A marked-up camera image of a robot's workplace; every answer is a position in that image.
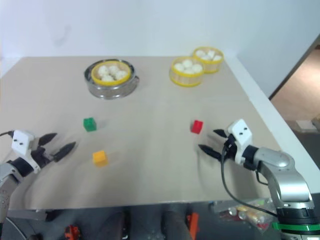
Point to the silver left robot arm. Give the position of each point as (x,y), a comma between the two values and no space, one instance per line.
(6,175)

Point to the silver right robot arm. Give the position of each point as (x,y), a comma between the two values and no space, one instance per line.
(287,175)

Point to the white steamed bun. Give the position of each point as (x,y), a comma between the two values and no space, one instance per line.
(179,67)
(211,53)
(102,70)
(113,68)
(106,78)
(187,63)
(121,74)
(217,58)
(196,68)

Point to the clear bag of toy food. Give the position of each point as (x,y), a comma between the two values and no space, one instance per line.
(246,212)

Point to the green cube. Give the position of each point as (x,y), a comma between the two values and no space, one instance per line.
(89,124)

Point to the yellow cube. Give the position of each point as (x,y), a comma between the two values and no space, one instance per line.
(100,158)

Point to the beige table mat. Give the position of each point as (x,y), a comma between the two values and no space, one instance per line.
(150,150)

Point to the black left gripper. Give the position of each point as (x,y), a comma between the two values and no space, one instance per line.
(43,156)

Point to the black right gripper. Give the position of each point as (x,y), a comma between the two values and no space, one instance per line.
(231,148)

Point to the red cube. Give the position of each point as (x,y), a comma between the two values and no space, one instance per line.
(197,126)

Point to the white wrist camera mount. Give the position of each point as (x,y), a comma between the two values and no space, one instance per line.
(241,132)
(21,141)

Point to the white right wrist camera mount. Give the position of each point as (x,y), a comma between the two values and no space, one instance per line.
(241,132)

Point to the orange clamp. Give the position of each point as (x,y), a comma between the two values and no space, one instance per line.
(72,232)
(192,222)

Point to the yellow steamer basket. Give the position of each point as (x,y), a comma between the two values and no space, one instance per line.
(212,67)
(186,80)
(96,78)

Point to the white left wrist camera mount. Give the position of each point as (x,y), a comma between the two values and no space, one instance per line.
(21,141)

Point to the white box on floor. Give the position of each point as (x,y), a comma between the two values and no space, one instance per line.
(306,125)

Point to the round steel steamer pot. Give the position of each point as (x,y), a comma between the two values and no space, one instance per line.
(112,91)

